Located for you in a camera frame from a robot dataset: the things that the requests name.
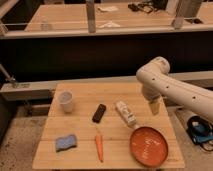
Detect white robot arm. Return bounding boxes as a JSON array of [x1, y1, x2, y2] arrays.
[[136, 56, 213, 123]]

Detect orange ceramic bowl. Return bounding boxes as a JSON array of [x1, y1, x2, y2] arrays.
[[129, 127, 168, 168]]

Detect black and blue headphones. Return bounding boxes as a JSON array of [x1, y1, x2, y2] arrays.
[[186, 116, 213, 152]]

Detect wooden table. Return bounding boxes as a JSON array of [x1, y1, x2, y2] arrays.
[[33, 83, 185, 170]]

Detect black remote control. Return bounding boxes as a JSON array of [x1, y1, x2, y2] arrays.
[[92, 104, 106, 123]]

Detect orange carrot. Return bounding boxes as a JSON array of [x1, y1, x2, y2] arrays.
[[95, 134, 104, 162]]

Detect white plastic cup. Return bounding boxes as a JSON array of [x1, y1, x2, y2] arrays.
[[58, 91, 74, 113]]

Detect white crumpled paper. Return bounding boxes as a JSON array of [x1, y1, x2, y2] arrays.
[[98, 21, 121, 28]]

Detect blue sponge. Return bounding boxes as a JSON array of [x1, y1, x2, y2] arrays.
[[55, 134, 77, 152]]

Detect white paper sheet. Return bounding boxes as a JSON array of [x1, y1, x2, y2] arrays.
[[98, 6, 118, 12]]

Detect small clear glass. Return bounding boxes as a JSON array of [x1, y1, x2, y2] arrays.
[[40, 21, 50, 31]]

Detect black cable bundle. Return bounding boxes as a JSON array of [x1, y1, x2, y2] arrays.
[[127, 1, 155, 14]]

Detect grey metal post right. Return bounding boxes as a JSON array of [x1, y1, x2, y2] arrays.
[[172, 0, 203, 29]]

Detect grey metal post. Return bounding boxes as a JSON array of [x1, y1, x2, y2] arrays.
[[172, 0, 203, 29], [86, 0, 96, 33]]

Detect grey metal post left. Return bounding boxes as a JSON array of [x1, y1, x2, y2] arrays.
[[86, 0, 96, 33]]

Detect metal clamp bracket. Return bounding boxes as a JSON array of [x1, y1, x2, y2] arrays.
[[0, 63, 30, 90]]

